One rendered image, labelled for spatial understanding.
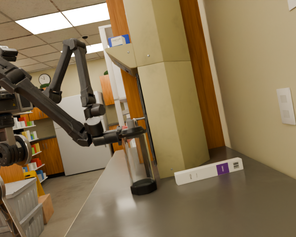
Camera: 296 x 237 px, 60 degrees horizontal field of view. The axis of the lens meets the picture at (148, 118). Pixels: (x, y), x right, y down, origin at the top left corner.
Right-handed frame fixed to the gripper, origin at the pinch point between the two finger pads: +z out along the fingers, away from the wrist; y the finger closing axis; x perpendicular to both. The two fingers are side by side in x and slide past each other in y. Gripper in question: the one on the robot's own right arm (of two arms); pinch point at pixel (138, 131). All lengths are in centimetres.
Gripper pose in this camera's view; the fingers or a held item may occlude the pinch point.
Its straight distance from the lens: 111.9
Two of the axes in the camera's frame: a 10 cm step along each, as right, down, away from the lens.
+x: 1.7, 9.7, 1.9
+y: -0.6, -1.8, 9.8
